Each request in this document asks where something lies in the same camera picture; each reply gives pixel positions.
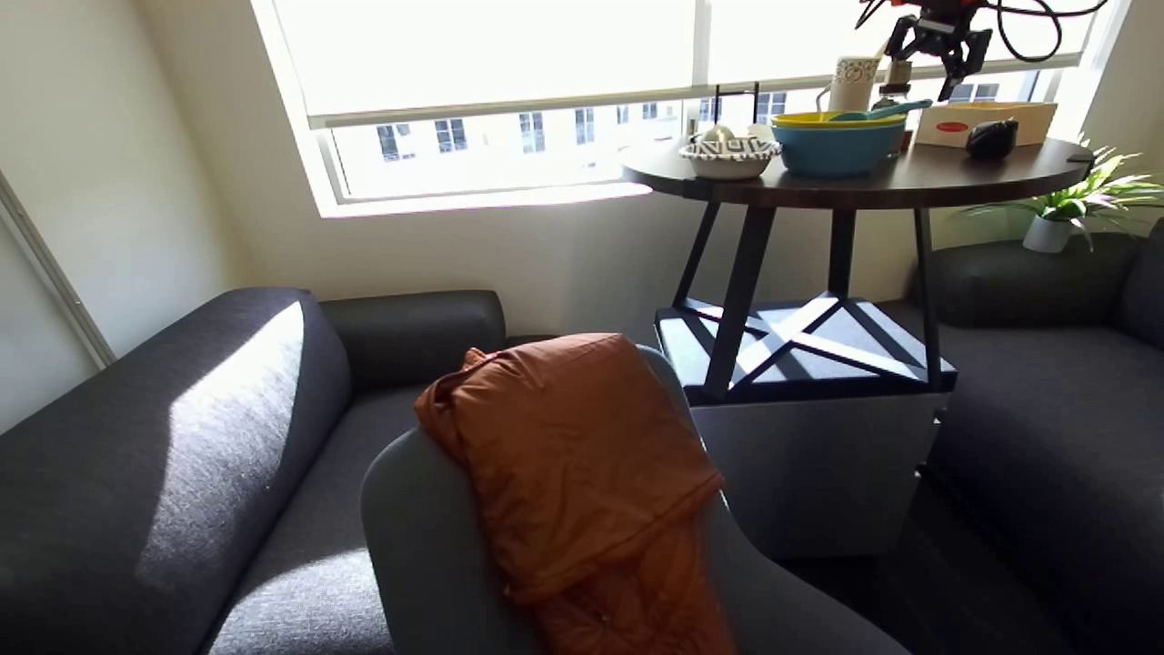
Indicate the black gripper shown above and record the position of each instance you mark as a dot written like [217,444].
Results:
[941,24]

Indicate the teal plastic scoop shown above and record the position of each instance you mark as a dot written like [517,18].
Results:
[902,107]

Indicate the light wooden open box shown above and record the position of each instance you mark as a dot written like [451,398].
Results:
[1036,120]

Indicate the round dark wooden table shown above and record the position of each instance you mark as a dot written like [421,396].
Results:
[968,177]

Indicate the blue bowl yellow inside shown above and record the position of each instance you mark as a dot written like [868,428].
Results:
[837,147]

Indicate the white roller blind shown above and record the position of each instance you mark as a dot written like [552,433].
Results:
[775,39]
[485,56]

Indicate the small black metal rack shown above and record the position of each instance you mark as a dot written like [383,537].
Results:
[738,102]

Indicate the green plant white pot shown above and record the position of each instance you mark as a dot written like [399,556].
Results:
[1094,195]

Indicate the white shallow bowl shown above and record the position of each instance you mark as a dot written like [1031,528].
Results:
[725,155]

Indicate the dark gray fabric sofa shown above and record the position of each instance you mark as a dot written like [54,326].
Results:
[1056,402]
[120,484]

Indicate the orange jacket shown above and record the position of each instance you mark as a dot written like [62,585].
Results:
[584,474]

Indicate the gray armchair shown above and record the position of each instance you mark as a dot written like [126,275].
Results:
[413,547]

